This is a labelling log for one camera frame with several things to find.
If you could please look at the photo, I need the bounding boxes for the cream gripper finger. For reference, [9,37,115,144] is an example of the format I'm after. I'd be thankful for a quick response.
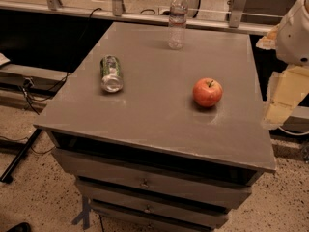
[256,25,279,50]
[262,65,309,130]

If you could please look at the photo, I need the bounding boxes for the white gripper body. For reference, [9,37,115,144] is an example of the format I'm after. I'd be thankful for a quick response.
[276,0,309,66]

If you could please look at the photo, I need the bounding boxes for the green soda can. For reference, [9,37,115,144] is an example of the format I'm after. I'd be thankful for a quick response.
[100,55,124,93]

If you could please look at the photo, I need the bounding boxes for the red apple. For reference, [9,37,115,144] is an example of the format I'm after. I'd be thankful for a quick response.
[192,78,223,107]

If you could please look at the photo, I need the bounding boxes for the clear plastic water bottle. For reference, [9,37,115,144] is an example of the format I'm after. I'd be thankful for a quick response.
[168,0,188,49]

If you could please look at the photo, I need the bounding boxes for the grey drawer cabinet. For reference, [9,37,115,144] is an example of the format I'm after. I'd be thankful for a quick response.
[36,23,276,232]

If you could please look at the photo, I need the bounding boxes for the black metal floor bar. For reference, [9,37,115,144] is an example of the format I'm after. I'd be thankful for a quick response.
[0,129,42,184]

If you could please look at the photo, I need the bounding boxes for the black shoe tip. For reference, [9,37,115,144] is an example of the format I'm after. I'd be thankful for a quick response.
[6,222,32,232]

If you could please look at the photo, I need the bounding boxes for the metal window frame rail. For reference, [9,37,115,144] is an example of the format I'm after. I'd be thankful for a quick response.
[0,0,309,37]

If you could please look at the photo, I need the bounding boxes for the black cable on floor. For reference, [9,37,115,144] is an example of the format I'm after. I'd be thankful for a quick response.
[0,7,103,156]

